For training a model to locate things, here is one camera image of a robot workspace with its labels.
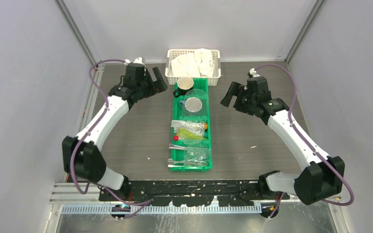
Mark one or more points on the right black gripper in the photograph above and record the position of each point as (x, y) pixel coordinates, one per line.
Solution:
(242, 90)

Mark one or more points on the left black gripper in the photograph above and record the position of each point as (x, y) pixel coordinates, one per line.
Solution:
(157, 87)

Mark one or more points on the white plastic basket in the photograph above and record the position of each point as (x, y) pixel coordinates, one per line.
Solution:
(193, 66)

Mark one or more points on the black mug cream inside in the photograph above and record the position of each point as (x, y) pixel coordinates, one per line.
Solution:
(184, 84)

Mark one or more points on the blue mug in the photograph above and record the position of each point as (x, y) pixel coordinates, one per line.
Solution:
(192, 105)

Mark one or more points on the clear oval textured tray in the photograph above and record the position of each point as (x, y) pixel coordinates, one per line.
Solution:
(201, 116)

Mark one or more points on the green compartment organizer bin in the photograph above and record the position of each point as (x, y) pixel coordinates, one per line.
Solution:
(191, 145)

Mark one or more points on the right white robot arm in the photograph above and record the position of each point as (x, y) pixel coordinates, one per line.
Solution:
(321, 174)

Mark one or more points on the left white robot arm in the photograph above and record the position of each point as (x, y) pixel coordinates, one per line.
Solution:
(82, 156)

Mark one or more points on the white toothpaste tube orange cap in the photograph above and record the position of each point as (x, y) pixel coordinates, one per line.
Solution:
(190, 124)

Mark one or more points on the yellow toothpaste tube red cap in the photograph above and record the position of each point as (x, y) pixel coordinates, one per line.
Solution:
(184, 134)

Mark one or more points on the white cloth in basket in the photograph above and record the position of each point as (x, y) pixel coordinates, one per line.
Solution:
(193, 64)

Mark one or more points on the white slotted cable duct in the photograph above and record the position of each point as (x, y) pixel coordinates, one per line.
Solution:
(99, 209)

